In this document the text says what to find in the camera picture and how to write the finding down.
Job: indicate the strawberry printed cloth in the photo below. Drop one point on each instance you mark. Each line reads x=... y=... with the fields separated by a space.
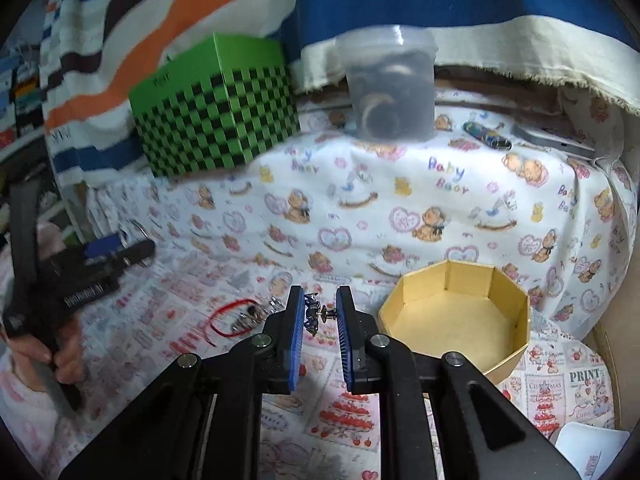
x=165 y=320

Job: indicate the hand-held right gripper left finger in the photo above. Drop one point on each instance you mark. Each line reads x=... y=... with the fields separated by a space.
x=296 y=340

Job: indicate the silver crystal pendant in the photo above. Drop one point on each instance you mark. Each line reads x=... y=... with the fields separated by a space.
x=246 y=319

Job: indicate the white paper sheet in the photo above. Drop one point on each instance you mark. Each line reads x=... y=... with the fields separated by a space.
x=590 y=447

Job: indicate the bear printed blanket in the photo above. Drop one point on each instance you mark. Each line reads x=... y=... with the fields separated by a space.
x=350 y=200

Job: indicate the green checkered box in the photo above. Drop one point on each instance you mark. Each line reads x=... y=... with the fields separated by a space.
x=210 y=115

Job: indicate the striped cloth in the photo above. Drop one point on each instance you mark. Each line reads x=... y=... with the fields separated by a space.
x=380 y=5

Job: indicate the small patterned lighter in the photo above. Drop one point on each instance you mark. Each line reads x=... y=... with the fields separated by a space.
x=487 y=136

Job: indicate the silver earring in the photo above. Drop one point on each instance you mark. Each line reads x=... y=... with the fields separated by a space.
x=312 y=312

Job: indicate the clear plastic container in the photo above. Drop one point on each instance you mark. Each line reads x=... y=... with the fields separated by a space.
x=390 y=90

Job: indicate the yellow octagonal cardboard box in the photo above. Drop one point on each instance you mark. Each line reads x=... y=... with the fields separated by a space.
x=450 y=320

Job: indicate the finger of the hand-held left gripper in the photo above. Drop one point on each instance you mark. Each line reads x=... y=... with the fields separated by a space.
x=102 y=249
x=135 y=252

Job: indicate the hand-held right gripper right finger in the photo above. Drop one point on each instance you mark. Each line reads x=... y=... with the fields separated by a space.
x=345 y=340

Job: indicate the grey power bank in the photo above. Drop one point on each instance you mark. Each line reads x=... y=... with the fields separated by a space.
x=550 y=141

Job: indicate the person's left forearm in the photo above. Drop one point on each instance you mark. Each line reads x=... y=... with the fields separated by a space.
x=20 y=405

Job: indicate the cluttered shelf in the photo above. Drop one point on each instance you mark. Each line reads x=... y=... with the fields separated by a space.
x=20 y=95

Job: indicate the person's left hand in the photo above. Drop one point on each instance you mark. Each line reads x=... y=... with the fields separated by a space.
x=67 y=360

